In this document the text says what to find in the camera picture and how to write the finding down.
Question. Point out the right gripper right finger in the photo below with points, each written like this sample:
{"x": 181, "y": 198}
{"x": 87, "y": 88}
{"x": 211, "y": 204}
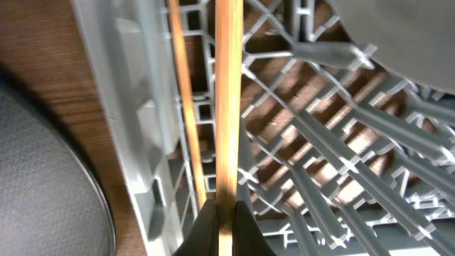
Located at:
{"x": 246, "y": 236}

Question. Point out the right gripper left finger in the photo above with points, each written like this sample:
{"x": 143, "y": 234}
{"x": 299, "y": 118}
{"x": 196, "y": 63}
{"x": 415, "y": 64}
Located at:
{"x": 202, "y": 239}

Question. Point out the wooden chopstick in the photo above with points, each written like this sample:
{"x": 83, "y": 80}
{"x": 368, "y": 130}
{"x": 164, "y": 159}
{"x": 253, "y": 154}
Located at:
{"x": 184, "y": 81}
{"x": 228, "y": 72}

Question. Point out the grey ceramic plate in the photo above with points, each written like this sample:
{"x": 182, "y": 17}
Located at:
{"x": 414, "y": 38}

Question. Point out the grey dishwasher rack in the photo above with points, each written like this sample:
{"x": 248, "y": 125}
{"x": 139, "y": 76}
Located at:
{"x": 337, "y": 155}

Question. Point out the round black tray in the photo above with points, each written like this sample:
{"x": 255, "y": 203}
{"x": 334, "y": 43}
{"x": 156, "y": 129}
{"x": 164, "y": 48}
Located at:
{"x": 51, "y": 202}

